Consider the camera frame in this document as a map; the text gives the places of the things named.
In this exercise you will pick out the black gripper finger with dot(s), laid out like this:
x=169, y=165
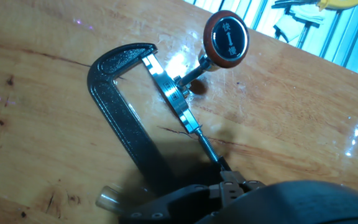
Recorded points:
x=228, y=194
x=233, y=177

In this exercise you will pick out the glossy wooden board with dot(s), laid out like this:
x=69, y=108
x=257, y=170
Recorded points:
x=42, y=140

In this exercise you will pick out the small white paper tag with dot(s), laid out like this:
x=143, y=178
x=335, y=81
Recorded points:
x=294, y=26

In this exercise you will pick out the black C-clamp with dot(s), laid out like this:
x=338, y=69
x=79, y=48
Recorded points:
x=120, y=109

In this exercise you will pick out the chrome lever with brown knob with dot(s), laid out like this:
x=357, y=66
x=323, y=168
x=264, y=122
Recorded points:
x=228, y=39

